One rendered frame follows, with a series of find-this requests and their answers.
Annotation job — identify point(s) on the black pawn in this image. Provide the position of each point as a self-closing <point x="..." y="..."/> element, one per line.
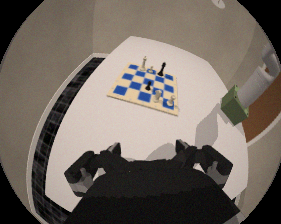
<point x="148" y="86"/>

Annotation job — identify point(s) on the blue and cream chessboard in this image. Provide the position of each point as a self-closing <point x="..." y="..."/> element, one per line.
<point x="130" y="87"/>

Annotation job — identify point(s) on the white chess king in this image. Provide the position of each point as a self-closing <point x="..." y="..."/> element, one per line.
<point x="142" y="68"/>

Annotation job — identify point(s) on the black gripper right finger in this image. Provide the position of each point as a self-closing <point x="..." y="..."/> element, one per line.
<point x="214" y="164"/>

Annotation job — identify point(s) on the white rook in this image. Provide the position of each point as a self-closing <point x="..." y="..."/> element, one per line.
<point x="170" y="102"/>

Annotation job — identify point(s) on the black chess king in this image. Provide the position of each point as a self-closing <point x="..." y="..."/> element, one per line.
<point x="161" y="71"/>

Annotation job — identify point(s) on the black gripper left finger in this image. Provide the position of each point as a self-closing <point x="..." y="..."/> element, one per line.
<point x="79" y="175"/>

